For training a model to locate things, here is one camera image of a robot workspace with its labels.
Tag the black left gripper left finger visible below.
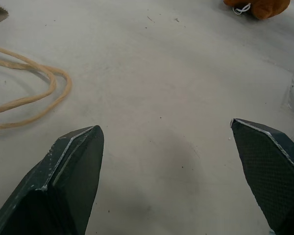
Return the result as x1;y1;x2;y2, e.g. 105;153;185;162
0;125;104;235

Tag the orange plush toy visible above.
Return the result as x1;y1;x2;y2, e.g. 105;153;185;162
222;0;291;20

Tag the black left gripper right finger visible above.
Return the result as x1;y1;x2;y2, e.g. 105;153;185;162
230;118;294;235

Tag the tan rope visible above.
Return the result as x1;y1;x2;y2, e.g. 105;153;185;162
0;4;73;131

